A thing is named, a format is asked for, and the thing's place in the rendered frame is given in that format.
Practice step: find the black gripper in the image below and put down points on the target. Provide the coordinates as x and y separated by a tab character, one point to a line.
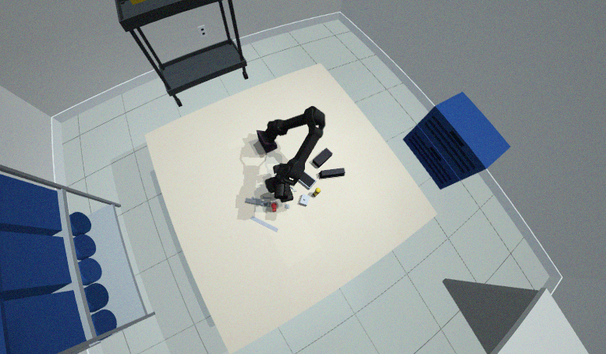
290	197

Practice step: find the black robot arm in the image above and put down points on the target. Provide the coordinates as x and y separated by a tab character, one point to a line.
295	167

